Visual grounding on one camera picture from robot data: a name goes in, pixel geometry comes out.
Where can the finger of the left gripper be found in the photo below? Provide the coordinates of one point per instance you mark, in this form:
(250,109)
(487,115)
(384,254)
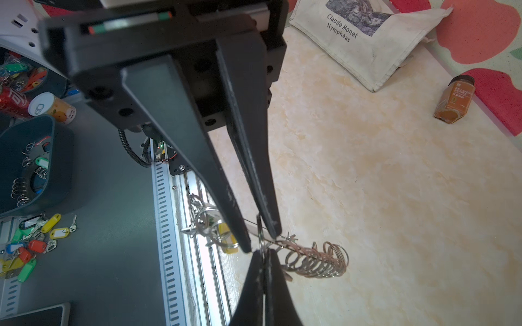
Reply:
(160,89)
(242,63)

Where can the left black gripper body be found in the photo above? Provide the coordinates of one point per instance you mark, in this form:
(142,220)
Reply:
(92,47)

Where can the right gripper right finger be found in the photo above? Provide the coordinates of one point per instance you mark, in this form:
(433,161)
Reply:
(279,307)

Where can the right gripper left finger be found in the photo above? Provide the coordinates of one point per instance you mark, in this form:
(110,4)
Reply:
(249,309)

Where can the metal key organizer plate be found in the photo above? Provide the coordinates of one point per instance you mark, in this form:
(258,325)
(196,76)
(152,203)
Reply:
(328,261)

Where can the yellow key tag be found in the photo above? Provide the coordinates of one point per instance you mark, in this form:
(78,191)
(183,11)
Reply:
(226,240)

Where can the dark teal tray far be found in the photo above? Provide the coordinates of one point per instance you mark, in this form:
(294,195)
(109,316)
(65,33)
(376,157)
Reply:
(29,77)

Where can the dark teal tray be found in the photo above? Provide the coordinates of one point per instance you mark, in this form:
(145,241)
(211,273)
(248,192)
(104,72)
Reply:
(59,182)
(29,77)

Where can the red soda can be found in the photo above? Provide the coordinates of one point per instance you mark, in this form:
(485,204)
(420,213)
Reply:
(14,104)

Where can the dark teal tray near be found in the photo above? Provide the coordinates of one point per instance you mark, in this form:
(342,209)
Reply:
(59,182)

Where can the spare key organizer plate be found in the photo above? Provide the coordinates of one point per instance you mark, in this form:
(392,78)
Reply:
(34,175)

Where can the beige printed tote bag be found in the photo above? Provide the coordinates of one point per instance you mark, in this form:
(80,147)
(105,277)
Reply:
(370,43)

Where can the dark tablet corner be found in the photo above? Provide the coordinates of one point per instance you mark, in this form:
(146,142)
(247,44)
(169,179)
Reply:
(57,315)

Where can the pile of coloured key tags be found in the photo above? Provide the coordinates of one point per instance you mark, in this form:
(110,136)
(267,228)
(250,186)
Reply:
(34,236)

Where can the small amber bottle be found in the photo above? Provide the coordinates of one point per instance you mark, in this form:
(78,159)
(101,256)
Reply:
(455,100)

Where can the front aluminium rail base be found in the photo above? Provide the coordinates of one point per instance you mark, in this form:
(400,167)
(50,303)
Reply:
(192,277)

